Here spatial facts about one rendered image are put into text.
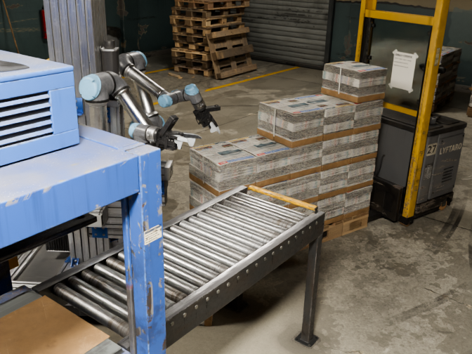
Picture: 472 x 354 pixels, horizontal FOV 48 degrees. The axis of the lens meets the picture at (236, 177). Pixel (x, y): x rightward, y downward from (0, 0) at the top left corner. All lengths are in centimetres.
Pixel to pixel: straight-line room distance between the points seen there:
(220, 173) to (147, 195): 193
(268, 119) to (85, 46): 140
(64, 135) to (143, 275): 42
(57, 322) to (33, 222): 89
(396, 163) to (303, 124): 129
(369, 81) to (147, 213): 281
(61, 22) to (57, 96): 165
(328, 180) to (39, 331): 252
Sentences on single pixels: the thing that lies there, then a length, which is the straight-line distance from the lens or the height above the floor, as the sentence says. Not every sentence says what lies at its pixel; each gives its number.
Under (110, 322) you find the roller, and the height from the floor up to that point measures 79.
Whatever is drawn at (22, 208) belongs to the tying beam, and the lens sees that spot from 116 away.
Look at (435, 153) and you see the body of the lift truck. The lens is 463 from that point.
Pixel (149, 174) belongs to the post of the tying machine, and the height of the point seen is 149.
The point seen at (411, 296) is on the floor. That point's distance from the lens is 372.
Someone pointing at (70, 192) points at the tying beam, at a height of 152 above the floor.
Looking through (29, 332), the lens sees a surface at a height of 80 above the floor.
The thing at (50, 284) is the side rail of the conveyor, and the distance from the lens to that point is 225.
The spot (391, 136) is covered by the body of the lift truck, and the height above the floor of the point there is 65.
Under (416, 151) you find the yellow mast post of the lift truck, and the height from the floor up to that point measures 66.
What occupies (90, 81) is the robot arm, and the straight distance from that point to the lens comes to 266.
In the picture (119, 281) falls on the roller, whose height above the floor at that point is 79.
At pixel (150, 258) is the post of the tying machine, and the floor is 125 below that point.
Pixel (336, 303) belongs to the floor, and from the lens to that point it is 352.
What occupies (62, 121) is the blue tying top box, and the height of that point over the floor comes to 162.
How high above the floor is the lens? 200
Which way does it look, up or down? 22 degrees down
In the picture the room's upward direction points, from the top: 2 degrees clockwise
